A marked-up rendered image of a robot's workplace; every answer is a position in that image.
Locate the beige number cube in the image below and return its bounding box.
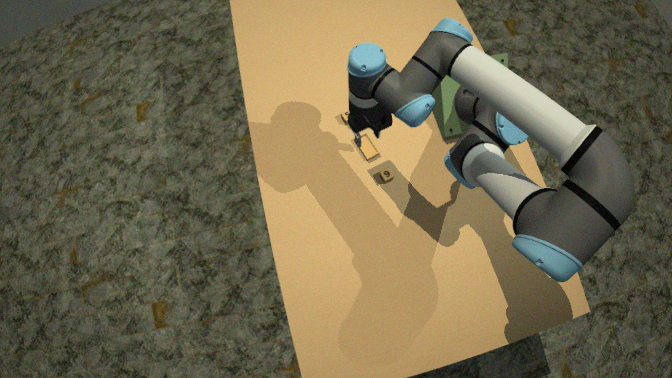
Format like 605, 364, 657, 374
379, 167, 394, 184
341, 109, 349, 125

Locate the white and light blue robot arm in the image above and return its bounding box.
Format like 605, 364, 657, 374
347, 18, 635, 282

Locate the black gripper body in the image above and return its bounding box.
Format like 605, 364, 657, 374
348, 87, 393, 133

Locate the tan shallow rectangular tray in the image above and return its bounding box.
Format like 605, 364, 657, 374
359, 132, 380, 161

